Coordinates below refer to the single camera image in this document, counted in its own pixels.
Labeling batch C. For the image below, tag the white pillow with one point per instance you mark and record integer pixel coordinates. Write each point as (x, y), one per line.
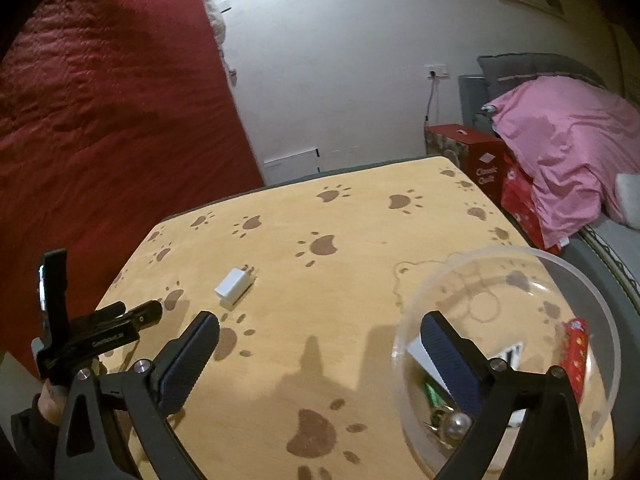
(629, 197)

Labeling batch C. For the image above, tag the pink duvet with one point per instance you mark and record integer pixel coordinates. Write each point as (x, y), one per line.
(565, 150)

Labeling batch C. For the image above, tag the white usb charger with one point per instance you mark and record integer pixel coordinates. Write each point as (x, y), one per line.
(232, 287)

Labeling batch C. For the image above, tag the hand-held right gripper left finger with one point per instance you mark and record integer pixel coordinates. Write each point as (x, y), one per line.
(185, 370)

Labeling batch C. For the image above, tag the grey mattress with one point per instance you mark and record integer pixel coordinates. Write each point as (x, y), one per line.
(610, 260)

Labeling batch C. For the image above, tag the red quilted blanket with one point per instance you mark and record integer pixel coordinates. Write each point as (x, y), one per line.
(110, 135)

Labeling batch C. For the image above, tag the clear plastic bowl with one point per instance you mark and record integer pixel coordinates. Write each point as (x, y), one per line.
(500, 285)

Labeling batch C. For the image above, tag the person's left hand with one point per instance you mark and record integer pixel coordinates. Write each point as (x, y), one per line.
(47, 401)

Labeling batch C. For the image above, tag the red snack packet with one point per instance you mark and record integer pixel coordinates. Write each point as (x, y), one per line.
(575, 355)

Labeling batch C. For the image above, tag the paw print table mat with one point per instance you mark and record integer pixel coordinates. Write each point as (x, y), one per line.
(350, 220)

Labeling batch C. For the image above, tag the long white block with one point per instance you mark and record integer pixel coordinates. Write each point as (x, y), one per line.
(417, 357)

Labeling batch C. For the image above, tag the red patterned box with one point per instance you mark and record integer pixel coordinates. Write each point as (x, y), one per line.
(522, 205)

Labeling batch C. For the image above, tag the person's left forearm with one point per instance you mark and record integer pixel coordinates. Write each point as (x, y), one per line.
(30, 440)

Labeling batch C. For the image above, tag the patterned curtain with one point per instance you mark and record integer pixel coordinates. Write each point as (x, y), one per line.
(217, 20)

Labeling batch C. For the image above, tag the white wall socket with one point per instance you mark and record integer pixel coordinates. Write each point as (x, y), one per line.
(438, 71)

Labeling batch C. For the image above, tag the grey pillow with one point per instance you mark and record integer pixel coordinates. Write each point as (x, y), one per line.
(530, 65)

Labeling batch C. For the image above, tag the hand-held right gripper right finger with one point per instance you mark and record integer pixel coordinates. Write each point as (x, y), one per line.
(450, 360)

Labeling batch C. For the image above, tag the red cardboard box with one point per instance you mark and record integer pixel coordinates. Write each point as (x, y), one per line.
(465, 152)

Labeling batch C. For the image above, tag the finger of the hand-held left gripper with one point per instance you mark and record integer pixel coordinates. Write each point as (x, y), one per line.
(102, 312)
(145, 316)

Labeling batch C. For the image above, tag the white baseboard panel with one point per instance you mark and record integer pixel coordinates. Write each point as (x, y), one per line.
(292, 160)

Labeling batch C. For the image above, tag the grey headboard panel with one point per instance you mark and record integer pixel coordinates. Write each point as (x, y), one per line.
(472, 102)

